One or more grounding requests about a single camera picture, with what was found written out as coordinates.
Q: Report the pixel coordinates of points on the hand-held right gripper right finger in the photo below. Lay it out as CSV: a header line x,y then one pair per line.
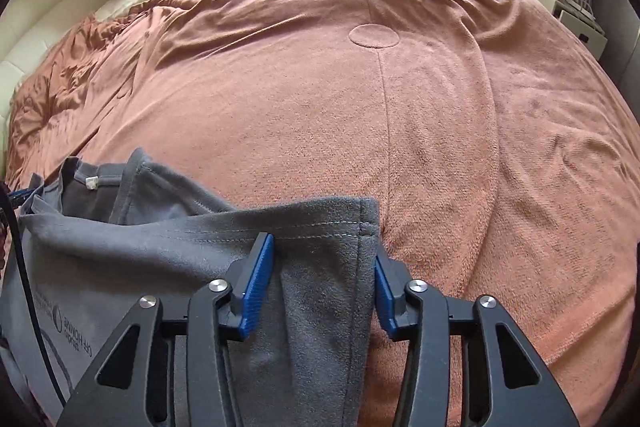
x,y
382,302

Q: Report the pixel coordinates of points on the orange-brown blanket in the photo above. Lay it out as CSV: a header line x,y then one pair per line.
x,y
300,107

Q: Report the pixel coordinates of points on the grey t-shirt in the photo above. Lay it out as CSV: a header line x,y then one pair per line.
x,y
150,247

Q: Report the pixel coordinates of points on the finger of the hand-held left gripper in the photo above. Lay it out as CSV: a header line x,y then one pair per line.
x,y
22,195

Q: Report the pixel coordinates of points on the cream padded headboard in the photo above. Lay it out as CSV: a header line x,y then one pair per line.
x,y
60,7

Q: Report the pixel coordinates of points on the white nightstand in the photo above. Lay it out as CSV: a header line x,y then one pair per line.
x,y
580,24

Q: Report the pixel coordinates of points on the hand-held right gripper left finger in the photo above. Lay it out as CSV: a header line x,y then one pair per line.
x,y
257,287

